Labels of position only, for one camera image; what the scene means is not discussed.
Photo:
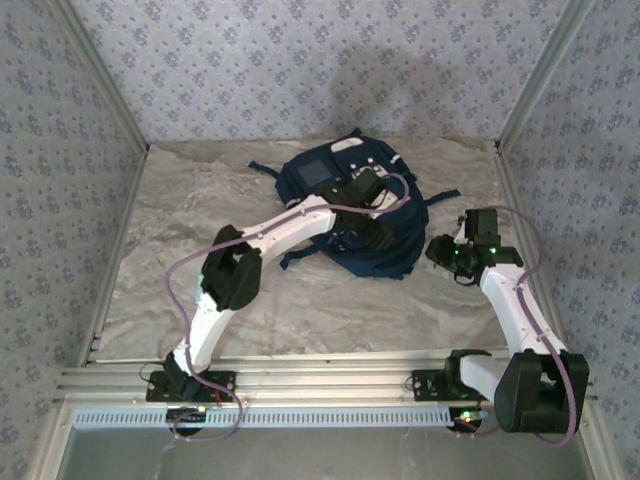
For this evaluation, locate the navy blue backpack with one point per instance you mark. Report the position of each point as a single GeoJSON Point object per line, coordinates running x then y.
{"type": "Point", "coordinates": [400, 260]}

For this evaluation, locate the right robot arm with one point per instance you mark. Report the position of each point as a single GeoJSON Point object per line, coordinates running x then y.
{"type": "Point", "coordinates": [520, 310]}

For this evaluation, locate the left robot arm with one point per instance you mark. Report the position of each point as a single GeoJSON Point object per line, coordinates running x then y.
{"type": "Point", "coordinates": [210, 320]}

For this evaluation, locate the grey metal panel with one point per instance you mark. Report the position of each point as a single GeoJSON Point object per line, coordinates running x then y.
{"type": "Point", "coordinates": [325, 455]}

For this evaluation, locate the aluminium table side rail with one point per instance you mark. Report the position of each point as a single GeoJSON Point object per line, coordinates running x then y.
{"type": "Point", "coordinates": [116, 250]}
{"type": "Point", "coordinates": [513, 190]}

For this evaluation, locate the aluminium corner post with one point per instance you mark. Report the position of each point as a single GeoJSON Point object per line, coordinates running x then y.
{"type": "Point", "coordinates": [102, 75]}
{"type": "Point", "coordinates": [541, 75]}

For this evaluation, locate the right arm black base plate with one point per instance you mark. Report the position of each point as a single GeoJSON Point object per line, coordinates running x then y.
{"type": "Point", "coordinates": [430, 385]}

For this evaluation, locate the aluminium frame rail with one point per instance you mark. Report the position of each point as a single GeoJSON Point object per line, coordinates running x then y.
{"type": "Point", "coordinates": [325, 380]}

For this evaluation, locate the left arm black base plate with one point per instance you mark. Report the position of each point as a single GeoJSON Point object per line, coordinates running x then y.
{"type": "Point", "coordinates": [220, 387]}

